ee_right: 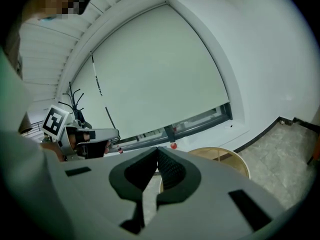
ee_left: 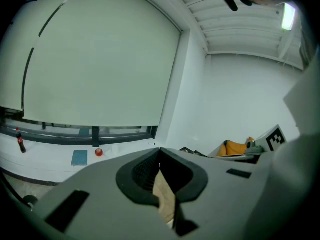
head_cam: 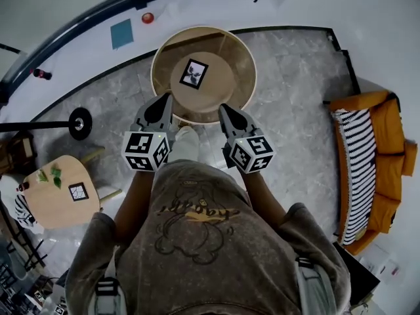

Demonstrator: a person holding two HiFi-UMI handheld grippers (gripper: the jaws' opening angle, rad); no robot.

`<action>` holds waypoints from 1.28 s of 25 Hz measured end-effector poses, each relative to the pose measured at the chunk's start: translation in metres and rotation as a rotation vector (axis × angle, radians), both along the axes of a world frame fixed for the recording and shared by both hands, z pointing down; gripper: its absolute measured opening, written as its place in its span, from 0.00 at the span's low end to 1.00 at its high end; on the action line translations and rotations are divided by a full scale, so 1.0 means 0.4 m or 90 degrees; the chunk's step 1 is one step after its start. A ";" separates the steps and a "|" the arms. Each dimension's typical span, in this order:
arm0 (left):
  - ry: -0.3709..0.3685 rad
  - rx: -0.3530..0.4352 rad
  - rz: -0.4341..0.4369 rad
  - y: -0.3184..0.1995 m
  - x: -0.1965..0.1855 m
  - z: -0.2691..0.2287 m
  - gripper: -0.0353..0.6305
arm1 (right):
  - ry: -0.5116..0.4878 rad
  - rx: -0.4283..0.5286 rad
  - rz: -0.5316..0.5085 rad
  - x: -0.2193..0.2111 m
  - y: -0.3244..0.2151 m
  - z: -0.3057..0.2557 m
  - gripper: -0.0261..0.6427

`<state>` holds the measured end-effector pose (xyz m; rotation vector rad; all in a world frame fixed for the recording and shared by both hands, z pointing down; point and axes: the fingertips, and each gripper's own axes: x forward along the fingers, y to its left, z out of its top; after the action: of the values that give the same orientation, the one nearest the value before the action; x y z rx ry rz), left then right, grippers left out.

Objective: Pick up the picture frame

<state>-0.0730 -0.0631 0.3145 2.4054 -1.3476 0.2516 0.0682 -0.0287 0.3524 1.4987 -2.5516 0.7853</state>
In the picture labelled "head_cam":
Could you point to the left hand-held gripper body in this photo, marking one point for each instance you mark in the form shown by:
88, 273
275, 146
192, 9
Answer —
138, 146

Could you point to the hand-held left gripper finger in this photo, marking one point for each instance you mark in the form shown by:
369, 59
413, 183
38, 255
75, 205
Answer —
170, 117
155, 112

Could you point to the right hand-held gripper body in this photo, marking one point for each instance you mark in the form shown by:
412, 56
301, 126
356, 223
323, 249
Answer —
252, 156

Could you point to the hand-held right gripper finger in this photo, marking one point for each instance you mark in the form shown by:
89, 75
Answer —
225, 125
238, 120

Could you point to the black framed picture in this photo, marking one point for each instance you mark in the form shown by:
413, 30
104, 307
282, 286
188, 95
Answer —
193, 74

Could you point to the person's right forearm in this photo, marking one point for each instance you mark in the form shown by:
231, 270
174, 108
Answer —
262, 199

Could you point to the person's left forearm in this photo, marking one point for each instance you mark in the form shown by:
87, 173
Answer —
134, 202

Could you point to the round wooden coffee table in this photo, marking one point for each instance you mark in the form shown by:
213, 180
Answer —
164, 74

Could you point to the person's pale trousers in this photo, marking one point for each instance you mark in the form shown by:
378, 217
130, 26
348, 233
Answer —
185, 144

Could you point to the black stand with round base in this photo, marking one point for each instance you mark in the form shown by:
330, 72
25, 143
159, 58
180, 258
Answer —
79, 124

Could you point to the teal square pad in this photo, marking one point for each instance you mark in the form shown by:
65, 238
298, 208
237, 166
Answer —
121, 34

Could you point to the green leaf sprig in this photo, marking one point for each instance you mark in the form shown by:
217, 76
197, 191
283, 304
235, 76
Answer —
56, 177

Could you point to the red round object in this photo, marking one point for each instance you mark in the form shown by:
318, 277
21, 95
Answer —
148, 18

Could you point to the pale flower sprig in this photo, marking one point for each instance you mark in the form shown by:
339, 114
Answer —
41, 176

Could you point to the wooden side table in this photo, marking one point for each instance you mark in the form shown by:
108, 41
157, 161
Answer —
55, 208

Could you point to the black white striped blanket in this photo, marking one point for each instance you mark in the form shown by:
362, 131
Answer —
357, 162

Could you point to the person's brown printed t-shirt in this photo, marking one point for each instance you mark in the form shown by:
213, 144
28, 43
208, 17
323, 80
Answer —
210, 258

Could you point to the dark wooden chair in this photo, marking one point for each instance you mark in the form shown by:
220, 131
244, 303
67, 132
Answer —
19, 149

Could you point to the dark bottle red label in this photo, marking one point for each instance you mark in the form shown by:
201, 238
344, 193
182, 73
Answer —
42, 74

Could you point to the brown glass bottle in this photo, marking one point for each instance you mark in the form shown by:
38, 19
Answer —
23, 186

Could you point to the small striped cushion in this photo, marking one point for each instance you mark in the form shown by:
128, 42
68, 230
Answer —
23, 210

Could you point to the white round seat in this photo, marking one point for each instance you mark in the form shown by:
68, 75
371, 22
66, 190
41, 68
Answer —
8, 189

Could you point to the orange sofa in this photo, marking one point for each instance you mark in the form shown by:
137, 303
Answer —
387, 126

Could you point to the black metal rack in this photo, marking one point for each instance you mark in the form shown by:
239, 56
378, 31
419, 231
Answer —
29, 251

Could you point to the white paper sheet red mark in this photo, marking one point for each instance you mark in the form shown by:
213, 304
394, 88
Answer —
380, 261

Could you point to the small framed picture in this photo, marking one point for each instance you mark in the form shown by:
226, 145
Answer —
78, 192

